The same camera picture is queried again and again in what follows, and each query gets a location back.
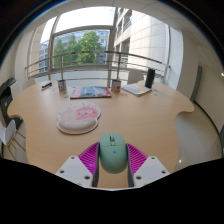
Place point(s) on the black speaker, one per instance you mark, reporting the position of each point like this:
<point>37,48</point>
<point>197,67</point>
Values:
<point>150,78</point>

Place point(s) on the mint green computer mouse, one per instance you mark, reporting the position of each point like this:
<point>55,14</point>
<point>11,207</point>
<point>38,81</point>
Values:
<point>113,155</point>

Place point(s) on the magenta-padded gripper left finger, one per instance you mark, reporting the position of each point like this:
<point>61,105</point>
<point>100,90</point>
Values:
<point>75,170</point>

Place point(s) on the white chair with wooden legs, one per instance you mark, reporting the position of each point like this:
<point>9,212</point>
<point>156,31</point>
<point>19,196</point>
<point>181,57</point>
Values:
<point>7,131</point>

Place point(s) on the printed mug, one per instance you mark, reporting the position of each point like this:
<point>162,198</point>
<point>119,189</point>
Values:
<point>116,86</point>
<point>62,86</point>

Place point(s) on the metal balcony railing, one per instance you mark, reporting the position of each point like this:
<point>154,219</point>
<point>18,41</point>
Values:
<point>86,53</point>

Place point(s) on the dark blue stapler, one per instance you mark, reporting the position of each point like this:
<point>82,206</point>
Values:
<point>46,86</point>

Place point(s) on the pink and white mouse pad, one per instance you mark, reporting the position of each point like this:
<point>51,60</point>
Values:
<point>78,118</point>

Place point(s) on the grey-green door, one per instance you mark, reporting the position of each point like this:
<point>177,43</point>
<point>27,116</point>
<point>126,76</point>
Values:
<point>196,83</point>

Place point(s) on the black office printer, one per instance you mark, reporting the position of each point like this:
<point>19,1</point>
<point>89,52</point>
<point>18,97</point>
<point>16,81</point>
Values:
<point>7,103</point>

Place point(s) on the red and dark magazine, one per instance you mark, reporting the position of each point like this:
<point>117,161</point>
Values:
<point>90,92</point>

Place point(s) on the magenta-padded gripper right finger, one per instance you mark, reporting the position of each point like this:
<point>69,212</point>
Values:
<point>150,170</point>

